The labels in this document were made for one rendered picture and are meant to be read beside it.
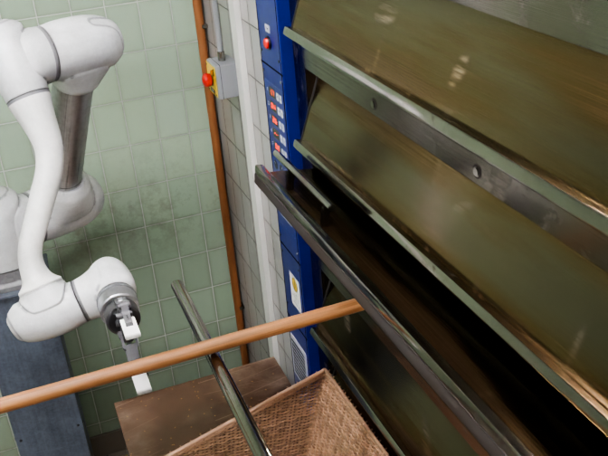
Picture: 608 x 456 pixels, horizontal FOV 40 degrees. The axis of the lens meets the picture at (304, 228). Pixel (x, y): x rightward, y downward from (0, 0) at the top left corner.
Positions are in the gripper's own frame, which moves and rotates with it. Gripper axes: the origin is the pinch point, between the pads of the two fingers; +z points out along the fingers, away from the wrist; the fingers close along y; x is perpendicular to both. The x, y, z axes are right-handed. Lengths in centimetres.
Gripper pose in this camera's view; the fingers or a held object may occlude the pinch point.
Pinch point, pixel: (137, 362)
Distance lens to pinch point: 173.0
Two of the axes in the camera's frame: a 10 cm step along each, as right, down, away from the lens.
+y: 0.8, 8.8, 4.6
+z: 3.5, 4.1, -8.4
